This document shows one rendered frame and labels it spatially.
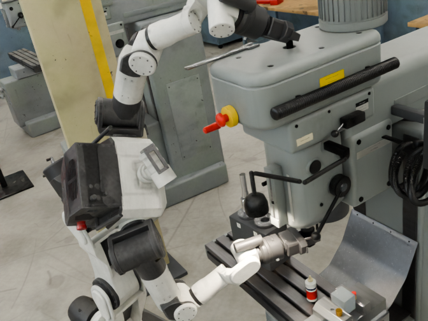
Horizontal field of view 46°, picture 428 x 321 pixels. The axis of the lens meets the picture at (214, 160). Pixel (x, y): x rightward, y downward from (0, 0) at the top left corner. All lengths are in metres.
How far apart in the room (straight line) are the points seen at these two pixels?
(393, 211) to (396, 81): 0.55
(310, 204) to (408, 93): 0.48
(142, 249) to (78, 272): 2.53
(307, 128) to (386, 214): 0.71
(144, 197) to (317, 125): 0.55
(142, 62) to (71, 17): 1.59
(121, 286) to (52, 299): 1.88
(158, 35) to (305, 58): 0.39
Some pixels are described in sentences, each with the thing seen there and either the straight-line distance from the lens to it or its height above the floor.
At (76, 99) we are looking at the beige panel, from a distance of 3.03.
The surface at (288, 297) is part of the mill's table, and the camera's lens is 1.99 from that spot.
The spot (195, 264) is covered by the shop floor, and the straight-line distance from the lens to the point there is 3.72.
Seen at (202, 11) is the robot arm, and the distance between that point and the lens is 1.38.
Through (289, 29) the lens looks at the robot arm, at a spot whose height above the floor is 1.96.
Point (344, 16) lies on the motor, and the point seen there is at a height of 1.94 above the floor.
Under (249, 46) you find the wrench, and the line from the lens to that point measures 1.51.
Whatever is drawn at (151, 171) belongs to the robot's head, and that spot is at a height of 1.63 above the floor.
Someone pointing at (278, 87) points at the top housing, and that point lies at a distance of 1.29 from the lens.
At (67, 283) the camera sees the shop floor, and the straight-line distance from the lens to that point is 3.95.
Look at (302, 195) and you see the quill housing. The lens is 1.54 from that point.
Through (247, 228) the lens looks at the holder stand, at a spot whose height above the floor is 1.10.
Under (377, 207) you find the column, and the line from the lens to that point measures 2.04.
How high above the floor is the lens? 2.29
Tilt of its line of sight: 27 degrees down
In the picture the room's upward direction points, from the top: 11 degrees counter-clockwise
